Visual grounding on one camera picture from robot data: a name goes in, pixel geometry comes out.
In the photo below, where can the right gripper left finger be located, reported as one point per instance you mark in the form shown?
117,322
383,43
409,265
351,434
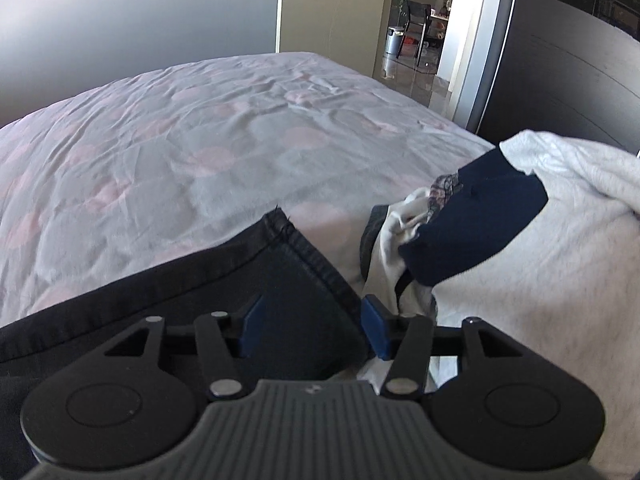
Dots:
139,394

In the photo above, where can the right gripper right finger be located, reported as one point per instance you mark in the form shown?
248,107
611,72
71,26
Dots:
488,396

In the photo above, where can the black jeans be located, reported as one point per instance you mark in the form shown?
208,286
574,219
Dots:
311,329

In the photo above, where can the white fluffy garment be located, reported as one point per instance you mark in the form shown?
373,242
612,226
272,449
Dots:
568,285

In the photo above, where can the white and grey shirt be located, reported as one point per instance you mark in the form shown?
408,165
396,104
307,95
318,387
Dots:
391,226

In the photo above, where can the navy blue garment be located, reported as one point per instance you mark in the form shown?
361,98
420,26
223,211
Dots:
491,204

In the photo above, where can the pink dotted bed sheet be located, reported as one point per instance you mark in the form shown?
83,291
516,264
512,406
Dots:
150,168

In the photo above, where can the dark wardrobe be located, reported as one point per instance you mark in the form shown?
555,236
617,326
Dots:
570,67

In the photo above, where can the metal trash bin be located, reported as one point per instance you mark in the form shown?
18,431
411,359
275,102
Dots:
393,42

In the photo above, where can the dark chair in hallway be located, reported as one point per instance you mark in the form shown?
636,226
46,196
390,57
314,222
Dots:
419,18

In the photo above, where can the cream open door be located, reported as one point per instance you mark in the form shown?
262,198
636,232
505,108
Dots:
349,32

